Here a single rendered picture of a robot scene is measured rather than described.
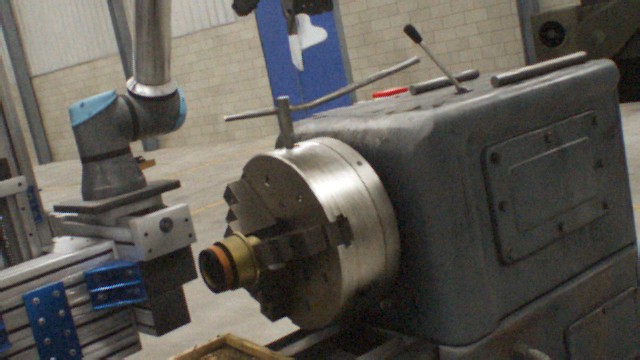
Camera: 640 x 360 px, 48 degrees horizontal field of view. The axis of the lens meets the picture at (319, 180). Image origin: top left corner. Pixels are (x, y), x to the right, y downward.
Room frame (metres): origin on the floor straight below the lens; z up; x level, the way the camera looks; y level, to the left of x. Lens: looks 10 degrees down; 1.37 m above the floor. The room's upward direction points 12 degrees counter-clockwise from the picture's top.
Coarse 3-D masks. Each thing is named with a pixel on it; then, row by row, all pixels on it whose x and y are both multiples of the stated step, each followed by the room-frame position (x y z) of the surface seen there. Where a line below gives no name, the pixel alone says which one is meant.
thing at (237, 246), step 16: (224, 240) 1.11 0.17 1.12; (240, 240) 1.11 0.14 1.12; (256, 240) 1.13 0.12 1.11; (208, 256) 1.09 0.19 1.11; (224, 256) 1.08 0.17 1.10; (240, 256) 1.09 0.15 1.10; (208, 272) 1.13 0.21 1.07; (224, 272) 1.07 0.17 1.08; (240, 272) 1.08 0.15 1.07; (256, 272) 1.09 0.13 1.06; (224, 288) 1.08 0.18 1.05
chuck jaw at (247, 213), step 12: (240, 180) 1.23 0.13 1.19; (228, 192) 1.22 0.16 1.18; (240, 192) 1.21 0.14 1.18; (252, 192) 1.22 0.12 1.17; (228, 204) 1.23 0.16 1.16; (240, 204) 1.19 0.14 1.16; (252, 204) 1.20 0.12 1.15; (264, 204) 1.20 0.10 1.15; (228, 216) 1.19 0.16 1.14; (240, 216) 1.17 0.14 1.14; (252, 216) 1.18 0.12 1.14; (264, 216) 1.19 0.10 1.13; (228, 228) 1.16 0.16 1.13; (240, 228) 1.15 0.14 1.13; (252, 228) 1.16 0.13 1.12; (264, 228) 1.17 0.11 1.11; (276, 228) 1.21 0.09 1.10
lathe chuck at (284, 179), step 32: (256, 160) 1.20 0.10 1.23; (288, 160) 1.13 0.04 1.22; (320, 160) 1.14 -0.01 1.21; (256, 192) 1.22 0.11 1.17; (288, 192) 1.14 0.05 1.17; (320, 192) 1.08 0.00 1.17; (352, 192) 1.10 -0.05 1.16; (288, 224) 1.24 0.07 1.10; (352, 224) 1.07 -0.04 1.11; (320, 256) 1.09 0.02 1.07; (352, 256) 1.06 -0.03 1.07; (384, 256) 1.10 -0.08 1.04; (320, 288) 1.11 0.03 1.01; (352, 288) 1.07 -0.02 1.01; (320, 320) 1.13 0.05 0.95
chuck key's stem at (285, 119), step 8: (280, 104) 1.18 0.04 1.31; (288, 104) 1.18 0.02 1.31; (280, 112) 1.18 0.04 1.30; (288, 112) 1.18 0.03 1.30; (280, 120) 1.18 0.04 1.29; (288, 120) 1.18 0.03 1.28; (280, 128) 1.19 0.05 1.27; (288, 128) 1.18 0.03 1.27; (288, 136) 1.19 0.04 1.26; (288, 144) 1.19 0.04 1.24
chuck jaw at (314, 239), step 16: (320, 224) 1.08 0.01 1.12; (336, 224) 1.07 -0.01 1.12; (272, 240) 1.09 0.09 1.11; (288, 240) 1.08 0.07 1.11; (304, 240) 1.05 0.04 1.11; (320, 240) 1.06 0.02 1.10; (336, 240) 1.06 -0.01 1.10; (256, 256) 1.09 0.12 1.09; (272, 256) 1.09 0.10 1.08; (288, 256) 1.07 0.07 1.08; (304, 256) 1.06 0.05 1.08
